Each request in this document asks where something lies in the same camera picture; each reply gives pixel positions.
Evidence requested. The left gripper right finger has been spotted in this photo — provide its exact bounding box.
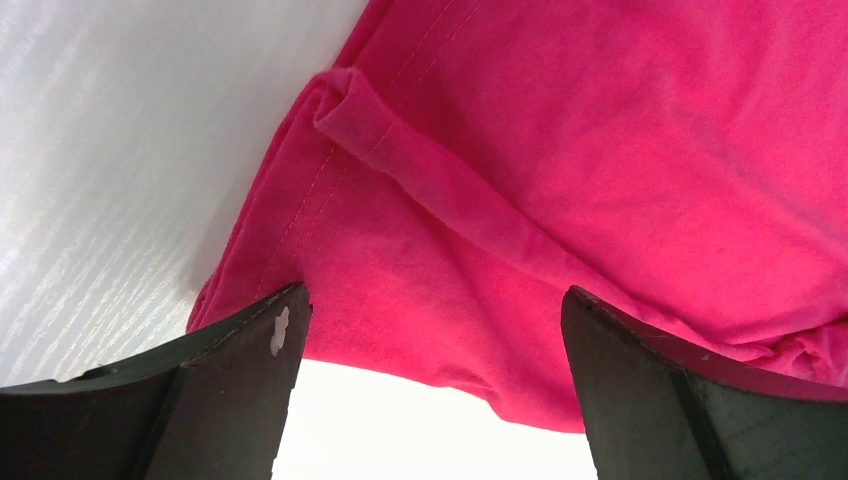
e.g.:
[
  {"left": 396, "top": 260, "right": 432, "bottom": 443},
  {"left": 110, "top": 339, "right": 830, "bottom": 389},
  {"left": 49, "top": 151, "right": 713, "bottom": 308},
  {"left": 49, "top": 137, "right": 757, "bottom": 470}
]
[{"left": 561, "top": 286, "right": 847, "bottom": 479}]

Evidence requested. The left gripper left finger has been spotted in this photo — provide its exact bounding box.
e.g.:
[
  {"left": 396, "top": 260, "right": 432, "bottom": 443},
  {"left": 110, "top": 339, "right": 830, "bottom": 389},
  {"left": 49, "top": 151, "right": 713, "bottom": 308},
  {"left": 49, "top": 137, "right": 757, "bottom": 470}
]
[{"left": 1, "top": 283, "right": 313, "bottom": 479}]

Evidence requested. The magenta t shirt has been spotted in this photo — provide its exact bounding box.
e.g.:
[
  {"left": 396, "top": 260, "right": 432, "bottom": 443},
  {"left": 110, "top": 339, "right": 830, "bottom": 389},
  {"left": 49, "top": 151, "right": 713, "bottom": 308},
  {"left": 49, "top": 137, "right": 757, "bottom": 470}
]
[{"left": 187, "top": 1, "right": 847, "bottom": 432}]

